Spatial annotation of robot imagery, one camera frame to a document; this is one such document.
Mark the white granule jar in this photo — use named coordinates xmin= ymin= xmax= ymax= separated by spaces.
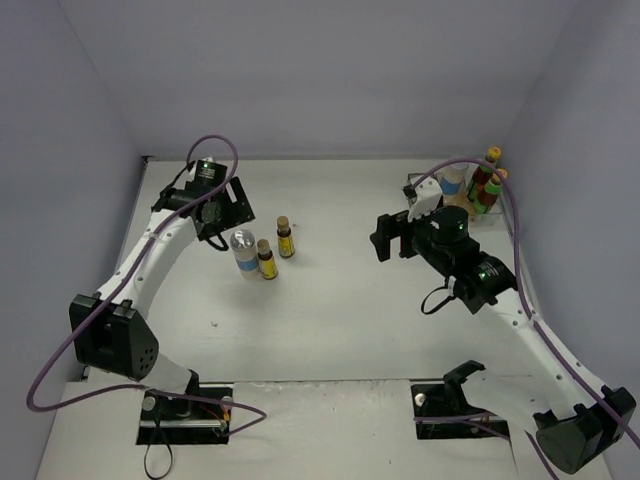
xmin=440 ymin=162 xmax=469 ymax=196
xmin=229 ymin=229 xmax=259 ymax=278

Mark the red sauce bottle yellow cap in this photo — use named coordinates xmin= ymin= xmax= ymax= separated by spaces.
xmin=467 ymin=146 xmax=502 ymax=202

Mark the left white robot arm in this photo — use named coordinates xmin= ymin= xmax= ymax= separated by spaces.
xmin=69 ymin=158 xmax=255 ymax=420

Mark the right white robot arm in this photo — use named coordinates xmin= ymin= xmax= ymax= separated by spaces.
xmin=370 ymin=206 xmax=636 ymax=474

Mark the amber plastic bin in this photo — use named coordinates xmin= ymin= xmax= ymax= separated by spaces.
xmin=461 ymin=197 xmax=477 ymax=222

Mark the rear yellow label bottle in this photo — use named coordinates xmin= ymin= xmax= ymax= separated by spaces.
xmin=276 ymin=216 xmax=295 ymax=259

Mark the yellow label bottle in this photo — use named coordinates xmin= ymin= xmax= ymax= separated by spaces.
xmin=256 ymin=239 xmax=278 ymax=280
xmin=276 ymin=216 xmax=295 ymax=259

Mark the front yellow label bottle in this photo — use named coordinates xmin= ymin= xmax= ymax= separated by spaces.
xmin=256 ymin=239 xmax=278 ymax=280

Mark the clear plastic bin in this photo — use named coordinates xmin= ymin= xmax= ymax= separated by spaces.
xmin=474 ymin=202 xmax=499 ymax=226

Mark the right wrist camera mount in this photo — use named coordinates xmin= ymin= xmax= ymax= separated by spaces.
xmin=403 ymin=178 xmax=442 ymax=222

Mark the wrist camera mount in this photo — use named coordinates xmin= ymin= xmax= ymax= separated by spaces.
xmin=403 ymin=178 xmax=442 ymax=222
xmin=185 ymin=160 xmax=199 ymax=188

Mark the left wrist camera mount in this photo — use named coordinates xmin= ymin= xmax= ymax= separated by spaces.
xmin=185 ymin=160 xmax=199 ymax=188

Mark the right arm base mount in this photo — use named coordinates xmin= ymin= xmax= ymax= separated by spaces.
xmin=410 ymin=360 xmax=510 ymax=441

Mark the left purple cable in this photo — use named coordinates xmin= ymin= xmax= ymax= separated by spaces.
xmin=25 ymin=134 xmax=269 ymax=441

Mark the purple cable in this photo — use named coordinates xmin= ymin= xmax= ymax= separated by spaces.
xmin=25 ymin=134 xmax=269 ymax=441
xmin=407 ymin=158 xmax=640 ymax=480

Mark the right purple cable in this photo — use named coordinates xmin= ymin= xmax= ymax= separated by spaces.
xmin=407 ymin=158 xmax=640 ymax=480

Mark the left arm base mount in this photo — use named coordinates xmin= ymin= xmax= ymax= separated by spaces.
xmin=136 ymin=384 xmax=233 ymax=446

